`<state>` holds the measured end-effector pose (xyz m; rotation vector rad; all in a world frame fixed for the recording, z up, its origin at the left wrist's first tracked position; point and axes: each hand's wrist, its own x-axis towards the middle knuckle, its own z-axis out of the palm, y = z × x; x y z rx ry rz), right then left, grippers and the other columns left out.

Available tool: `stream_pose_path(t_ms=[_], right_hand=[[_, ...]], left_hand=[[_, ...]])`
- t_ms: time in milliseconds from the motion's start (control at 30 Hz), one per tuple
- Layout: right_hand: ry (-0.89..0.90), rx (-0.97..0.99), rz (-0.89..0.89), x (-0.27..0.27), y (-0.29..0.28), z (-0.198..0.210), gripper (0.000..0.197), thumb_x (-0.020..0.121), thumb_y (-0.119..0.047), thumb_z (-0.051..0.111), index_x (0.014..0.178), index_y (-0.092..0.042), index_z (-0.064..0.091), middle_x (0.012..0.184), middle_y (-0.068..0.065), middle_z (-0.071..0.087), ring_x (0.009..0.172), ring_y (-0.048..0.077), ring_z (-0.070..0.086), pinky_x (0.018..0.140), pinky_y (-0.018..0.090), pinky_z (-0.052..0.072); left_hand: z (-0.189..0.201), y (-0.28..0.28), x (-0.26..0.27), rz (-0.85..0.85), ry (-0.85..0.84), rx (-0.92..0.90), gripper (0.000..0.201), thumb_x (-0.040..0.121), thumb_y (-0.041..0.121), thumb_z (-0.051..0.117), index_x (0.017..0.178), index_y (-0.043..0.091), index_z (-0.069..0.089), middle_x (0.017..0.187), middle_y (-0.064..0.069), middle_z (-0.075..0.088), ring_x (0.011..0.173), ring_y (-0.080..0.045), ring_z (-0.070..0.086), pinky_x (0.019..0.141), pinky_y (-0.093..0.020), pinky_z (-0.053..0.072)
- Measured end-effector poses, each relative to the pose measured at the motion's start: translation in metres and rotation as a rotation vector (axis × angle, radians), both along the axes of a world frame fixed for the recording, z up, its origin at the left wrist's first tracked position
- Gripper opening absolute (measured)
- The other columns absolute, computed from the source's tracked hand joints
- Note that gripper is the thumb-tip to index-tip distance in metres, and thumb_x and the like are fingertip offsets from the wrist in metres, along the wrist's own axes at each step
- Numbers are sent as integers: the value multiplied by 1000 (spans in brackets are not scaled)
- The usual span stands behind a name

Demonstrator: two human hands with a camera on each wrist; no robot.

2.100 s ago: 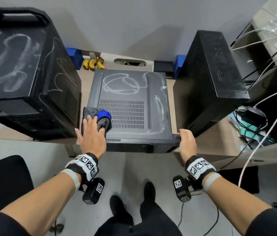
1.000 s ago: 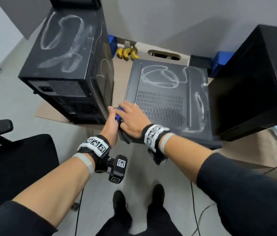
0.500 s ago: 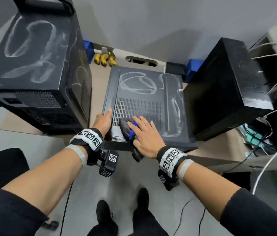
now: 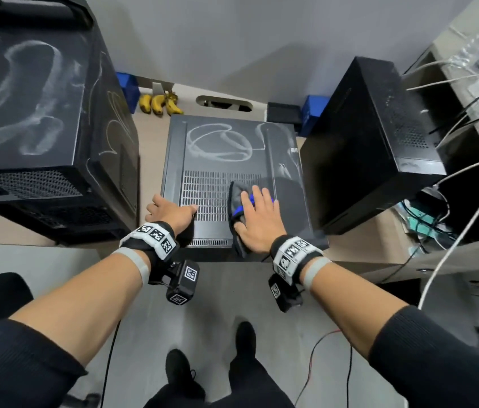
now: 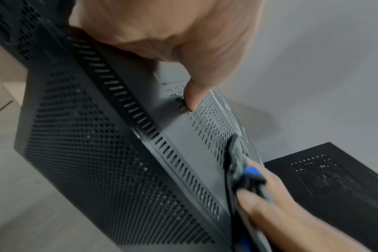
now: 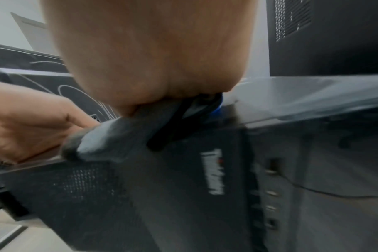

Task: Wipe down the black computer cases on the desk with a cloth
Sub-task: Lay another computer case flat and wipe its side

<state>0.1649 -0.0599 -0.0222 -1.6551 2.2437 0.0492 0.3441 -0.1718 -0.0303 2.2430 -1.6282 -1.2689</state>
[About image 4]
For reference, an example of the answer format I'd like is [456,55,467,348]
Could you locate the black power cable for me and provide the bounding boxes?
[428,84,479,137]

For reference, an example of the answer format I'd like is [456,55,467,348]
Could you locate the slim black vented computer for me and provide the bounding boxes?
[301,56,448,236]

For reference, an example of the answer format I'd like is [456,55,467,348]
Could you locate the black Lenovo tower case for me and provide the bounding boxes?
[161,114,330,263]

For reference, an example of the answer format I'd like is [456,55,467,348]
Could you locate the grey cleaning cloth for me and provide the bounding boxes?
[227,181,276,260]

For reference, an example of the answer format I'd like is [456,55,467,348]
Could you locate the person's left hand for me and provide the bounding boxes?
[145,194,198,235]

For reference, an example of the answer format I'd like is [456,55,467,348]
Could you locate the white wrist strap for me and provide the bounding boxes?
[302,257,333,292]
[111,246,151,287]

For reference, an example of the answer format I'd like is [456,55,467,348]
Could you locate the person's left forearm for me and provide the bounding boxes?
[0,250,151,408]

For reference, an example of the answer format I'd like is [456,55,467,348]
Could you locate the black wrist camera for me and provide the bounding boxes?
[268,274,304,314]
[166,260,201,307]

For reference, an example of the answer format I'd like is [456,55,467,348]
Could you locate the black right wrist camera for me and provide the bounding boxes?
[268,274,304,314]

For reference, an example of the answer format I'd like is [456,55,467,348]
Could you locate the blue rectangular box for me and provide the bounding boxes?
[300,95,330,138]

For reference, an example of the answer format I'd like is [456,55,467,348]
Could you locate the person's right shoe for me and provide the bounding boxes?
[235,321,257,358]

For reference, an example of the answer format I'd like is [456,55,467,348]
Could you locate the person's right hand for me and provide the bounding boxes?
[234,185,288,256]

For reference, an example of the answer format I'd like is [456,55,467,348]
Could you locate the white left wrist strap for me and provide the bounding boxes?
[111,246,151,287]

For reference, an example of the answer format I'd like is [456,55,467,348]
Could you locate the small black box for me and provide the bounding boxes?
[266,101,303,125]

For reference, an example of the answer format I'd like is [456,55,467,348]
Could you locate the person's shoe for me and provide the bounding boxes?
[166,348,196,392]
[235,321,257,358]

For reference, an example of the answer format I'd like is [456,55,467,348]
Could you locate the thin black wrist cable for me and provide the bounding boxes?
[99,320,122,408]

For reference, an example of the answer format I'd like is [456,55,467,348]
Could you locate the teal packet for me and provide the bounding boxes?
[400,199,457,248]

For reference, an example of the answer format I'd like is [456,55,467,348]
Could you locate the white charging cable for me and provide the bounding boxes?
[405,59,479,92]
[417,169,479,312]

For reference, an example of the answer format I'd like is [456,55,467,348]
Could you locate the white right wrist strap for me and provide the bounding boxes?
[302,257,333,292]

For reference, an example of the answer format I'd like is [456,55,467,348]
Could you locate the left wrist marker band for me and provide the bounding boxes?
[119,221,180,263]

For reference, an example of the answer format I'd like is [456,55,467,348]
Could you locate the person's right forearm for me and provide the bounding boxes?
[307,261,479,408]

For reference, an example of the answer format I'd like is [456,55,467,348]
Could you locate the dark floor cable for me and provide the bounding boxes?
[293,330,343,408]

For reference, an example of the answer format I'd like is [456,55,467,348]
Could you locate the black floor cable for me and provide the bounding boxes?
[344,343,354,408]

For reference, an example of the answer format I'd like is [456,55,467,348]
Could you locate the person's legs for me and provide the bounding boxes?
[144,356,296,408]

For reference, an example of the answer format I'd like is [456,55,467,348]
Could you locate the person's left shoe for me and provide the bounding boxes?
[166,348,196,392]

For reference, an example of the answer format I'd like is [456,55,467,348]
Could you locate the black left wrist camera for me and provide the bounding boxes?
[166,260,201,307]

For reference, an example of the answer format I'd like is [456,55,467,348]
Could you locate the black device with blue light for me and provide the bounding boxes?
[0,0,140,247]

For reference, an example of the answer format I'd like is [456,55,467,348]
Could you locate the small blue plastic box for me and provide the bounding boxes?
[116,71,141,114]

